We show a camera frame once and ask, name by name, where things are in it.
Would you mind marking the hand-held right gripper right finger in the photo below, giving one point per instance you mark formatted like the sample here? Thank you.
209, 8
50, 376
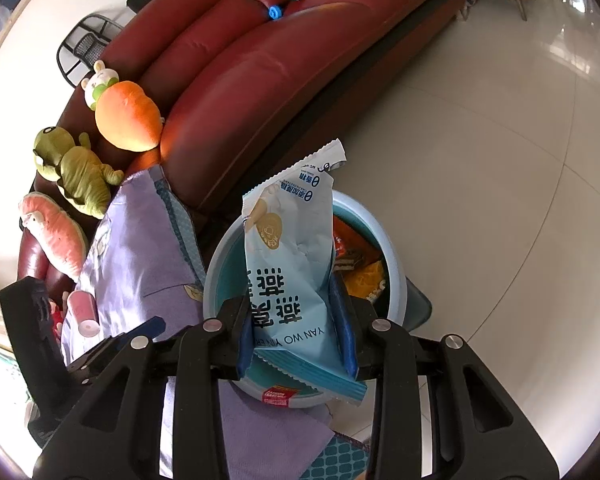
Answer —
345, 320

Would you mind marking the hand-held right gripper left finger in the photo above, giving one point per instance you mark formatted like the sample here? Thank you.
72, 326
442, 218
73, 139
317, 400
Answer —
245, 345

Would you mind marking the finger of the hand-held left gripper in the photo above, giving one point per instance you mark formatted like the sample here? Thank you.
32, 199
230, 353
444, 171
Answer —
147, 327

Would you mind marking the light blue snack packet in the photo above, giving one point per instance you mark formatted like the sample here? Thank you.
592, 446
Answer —
290, 270

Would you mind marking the light blue bin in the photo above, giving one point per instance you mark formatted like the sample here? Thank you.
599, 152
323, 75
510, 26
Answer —
220, 270

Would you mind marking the yellow snack packet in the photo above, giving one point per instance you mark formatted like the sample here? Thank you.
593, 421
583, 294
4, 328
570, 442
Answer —
367, 282

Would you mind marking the pink paper cup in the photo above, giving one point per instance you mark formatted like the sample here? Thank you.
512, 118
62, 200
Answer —
84, 312

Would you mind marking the brown chocolate bar wrapper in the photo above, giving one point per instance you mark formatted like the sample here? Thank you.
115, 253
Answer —
350, 263

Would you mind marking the orange snack wrapper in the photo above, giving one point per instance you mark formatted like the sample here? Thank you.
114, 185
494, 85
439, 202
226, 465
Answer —
347, 237

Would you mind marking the purple printed blanket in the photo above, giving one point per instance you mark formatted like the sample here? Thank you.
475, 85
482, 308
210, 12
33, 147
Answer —
140, 240

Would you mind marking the pink carrot plush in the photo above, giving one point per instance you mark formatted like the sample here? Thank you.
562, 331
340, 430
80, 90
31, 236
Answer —
60, 235

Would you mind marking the green dinosaur plush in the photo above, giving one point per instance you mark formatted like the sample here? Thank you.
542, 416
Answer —
82, 175

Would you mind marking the orange carrot plush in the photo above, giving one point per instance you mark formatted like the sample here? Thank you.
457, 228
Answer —
127, 115

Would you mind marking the white rabbit plush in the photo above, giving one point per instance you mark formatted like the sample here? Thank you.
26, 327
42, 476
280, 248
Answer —
99, 82

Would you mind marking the dark red leather sofa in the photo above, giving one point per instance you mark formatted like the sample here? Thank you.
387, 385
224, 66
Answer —
260, 75

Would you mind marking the black mesh back support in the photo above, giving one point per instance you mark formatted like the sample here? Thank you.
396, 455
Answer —
87, 45

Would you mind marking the small blue toy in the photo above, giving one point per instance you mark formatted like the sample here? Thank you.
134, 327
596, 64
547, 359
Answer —
275, 12

